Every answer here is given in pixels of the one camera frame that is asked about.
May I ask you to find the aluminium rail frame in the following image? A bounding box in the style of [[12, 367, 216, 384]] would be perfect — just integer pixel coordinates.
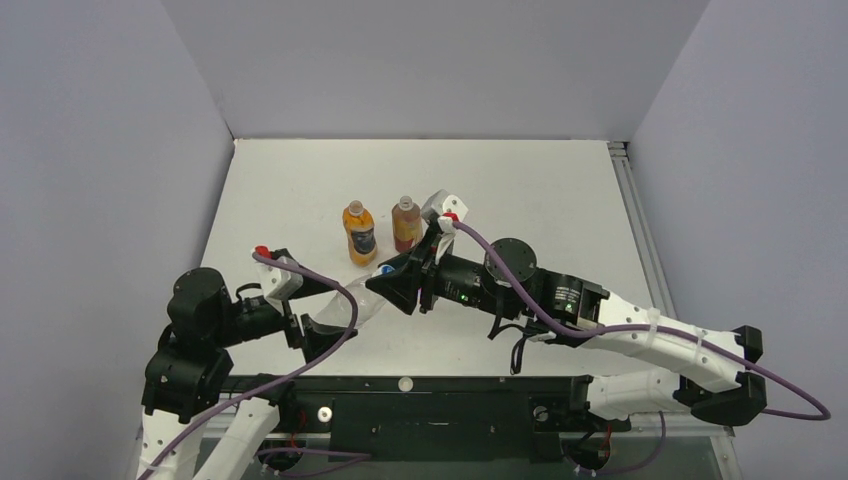
[[135, 140, 743, 480]]

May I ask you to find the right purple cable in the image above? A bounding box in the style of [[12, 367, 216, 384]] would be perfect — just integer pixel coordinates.
[[450, 221, 832, 479]]

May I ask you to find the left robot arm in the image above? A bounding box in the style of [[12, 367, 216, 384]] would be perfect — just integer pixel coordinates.
[[136, 246, 361, 479]]

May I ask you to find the purple cable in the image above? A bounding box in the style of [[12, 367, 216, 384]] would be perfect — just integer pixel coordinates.
[[135, 251, 372, 480], [450, 221, 832, 479]]

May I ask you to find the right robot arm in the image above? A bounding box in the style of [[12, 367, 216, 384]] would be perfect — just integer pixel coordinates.
[[365, 229, 767, 427]]

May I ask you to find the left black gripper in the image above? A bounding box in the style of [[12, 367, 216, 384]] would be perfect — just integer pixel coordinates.
[[213, 261, 358, 357]]

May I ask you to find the gold red label bottle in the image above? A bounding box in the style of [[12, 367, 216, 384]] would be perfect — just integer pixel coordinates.
[[391, 196, 423, 253]]

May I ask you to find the orange blue label bottle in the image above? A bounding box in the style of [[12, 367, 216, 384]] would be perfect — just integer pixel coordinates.
[[342, 200, 378, 267]]

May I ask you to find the white bottle cap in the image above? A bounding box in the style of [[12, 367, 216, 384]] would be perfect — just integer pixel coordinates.
[[397, 377, 414, 392]]

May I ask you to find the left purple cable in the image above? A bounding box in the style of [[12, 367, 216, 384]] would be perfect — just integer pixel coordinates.
[[135, 251, 372, 480]]

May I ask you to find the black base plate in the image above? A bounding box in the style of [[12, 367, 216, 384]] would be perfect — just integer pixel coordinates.
[[261, 375, 631, 463]]

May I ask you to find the clear bottle blue cap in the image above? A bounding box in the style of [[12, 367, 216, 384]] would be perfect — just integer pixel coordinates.
[[311, 263, 397, 333]]

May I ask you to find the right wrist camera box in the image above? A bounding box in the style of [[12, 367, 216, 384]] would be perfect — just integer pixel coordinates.
[[420, 189, 470, 263]]

